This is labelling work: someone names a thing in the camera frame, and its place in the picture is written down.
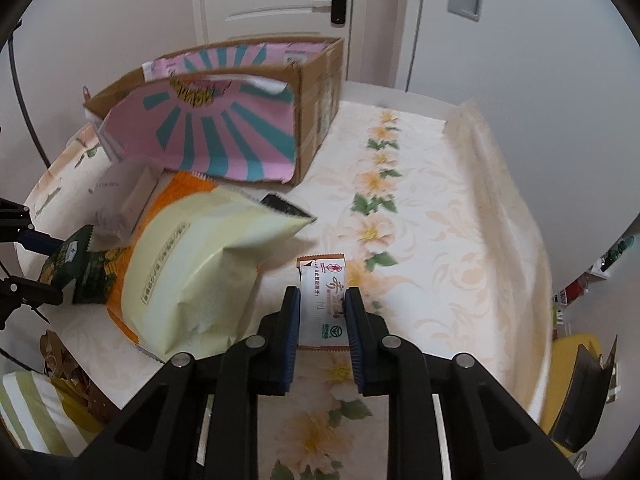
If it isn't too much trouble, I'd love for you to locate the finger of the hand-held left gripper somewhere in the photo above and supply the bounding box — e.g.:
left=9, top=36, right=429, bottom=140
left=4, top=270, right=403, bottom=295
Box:
left=0, top=275, right=65, bottom=332
left=0, top=199, right=63, bottom=257

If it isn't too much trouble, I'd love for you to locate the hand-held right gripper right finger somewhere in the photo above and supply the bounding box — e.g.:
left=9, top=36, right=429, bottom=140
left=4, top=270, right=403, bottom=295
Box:
left=344, top=286, right=586, bottom=480

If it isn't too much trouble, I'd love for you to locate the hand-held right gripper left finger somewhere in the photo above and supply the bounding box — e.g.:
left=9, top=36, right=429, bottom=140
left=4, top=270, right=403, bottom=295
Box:
left=75, top=285, right=303, bottom=480

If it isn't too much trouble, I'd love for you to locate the white snack bar packet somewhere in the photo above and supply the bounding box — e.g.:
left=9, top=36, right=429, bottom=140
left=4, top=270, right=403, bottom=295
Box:
left=296, top=254, right=352, bottom=353

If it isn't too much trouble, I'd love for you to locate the green snack packet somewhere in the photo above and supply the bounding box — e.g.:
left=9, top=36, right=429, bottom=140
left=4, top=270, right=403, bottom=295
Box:
left=40, top=225, right=126, bottom=306

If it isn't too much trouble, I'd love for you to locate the yellow orange snack bag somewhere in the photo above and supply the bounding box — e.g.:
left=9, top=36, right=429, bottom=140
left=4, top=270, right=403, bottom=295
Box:
left=106, top=170, right=318, bottom=363

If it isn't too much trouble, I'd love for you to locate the cardboard box with pink flaps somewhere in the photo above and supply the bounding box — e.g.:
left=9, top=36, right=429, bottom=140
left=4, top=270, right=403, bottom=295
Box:
left=82, top=36, right=346, bottom=188

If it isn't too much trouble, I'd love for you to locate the grey translucent packet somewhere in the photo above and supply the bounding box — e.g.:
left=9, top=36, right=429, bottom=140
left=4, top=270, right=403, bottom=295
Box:
left=89, top=160, right=162, bottom=241

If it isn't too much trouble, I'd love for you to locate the green striped cloth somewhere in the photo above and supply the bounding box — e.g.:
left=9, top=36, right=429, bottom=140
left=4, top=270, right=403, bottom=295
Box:
left=0, top=372, right=108, bottom=458

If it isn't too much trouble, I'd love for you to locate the white shelf with bottles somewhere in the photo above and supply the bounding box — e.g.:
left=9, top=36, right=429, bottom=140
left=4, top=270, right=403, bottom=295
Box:
left=552, top=234, right=640, bottom=313

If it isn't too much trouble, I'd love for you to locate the white wardrobe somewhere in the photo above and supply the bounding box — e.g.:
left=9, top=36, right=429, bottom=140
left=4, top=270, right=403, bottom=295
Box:
left=400, top=0, right=640, bottom=311

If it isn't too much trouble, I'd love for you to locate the black cable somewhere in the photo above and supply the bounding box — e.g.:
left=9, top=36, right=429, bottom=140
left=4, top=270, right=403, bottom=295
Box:
left=6, top=20, right=52, bottom=171

